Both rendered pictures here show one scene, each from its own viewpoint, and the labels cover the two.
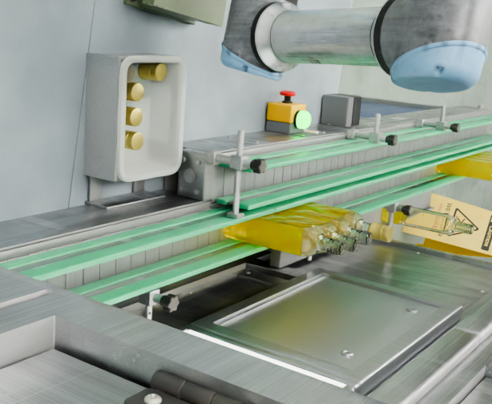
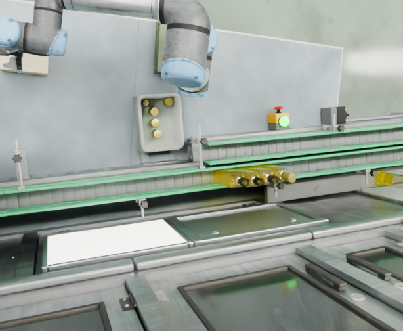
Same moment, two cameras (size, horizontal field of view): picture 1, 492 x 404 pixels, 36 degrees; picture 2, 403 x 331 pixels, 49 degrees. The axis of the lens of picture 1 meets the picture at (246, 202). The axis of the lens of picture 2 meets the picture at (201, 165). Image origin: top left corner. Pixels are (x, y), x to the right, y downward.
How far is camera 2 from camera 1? 102 cm
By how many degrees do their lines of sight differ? 38
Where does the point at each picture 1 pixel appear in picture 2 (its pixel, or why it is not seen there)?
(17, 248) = (77, 176)
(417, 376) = (232, 243)
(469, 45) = (176, 60)
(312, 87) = (310, 104)
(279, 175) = (256, 151)
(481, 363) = (295, 245)
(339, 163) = (317, 145)
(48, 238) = (94, 173)
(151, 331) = not seen: outside the picture
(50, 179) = (119, 152)
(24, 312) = not seen: outside the picture
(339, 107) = (327, 113)
